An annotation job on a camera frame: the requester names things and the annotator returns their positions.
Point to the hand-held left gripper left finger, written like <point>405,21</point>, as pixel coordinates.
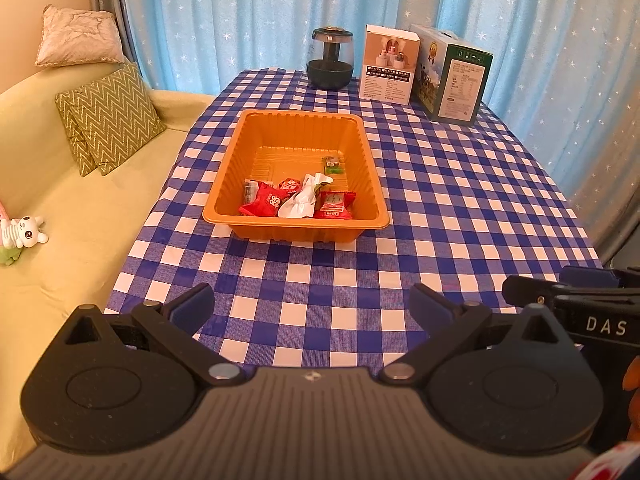
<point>192,306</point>

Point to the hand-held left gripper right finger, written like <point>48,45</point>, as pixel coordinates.
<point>429,306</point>

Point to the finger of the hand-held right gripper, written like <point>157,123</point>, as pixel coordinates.
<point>527,291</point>
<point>590,276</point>

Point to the red snack packet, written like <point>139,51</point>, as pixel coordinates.
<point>267,201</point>
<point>334,205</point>

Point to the long white snack packet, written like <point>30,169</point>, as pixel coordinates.
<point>300,202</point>

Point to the small red candy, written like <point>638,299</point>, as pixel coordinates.
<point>289,185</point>

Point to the green candy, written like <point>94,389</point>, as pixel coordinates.
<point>334,165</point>

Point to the orange plastic tray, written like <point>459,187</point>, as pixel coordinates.
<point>295,130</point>

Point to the person's right hand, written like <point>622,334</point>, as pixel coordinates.
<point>632,377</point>

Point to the blue white checkered tablecloth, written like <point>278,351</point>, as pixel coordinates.
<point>450,200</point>

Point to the red white printed clothing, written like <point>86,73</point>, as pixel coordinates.
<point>607,465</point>

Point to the white plush toy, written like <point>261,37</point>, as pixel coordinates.
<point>22,230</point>

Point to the green plush toy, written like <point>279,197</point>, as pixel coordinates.
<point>7,255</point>

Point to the green zigzag pillow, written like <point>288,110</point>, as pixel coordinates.
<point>117,115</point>
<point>70,130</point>

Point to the green cardboard box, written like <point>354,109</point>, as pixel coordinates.
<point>460,92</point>

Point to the white cardboard box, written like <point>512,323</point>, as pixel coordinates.
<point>387,82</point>

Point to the dark glass jar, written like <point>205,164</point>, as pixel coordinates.
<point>330,72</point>

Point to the beige pillow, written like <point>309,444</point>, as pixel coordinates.
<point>77,37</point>

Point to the blue star curtain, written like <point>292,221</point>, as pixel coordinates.
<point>225,15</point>

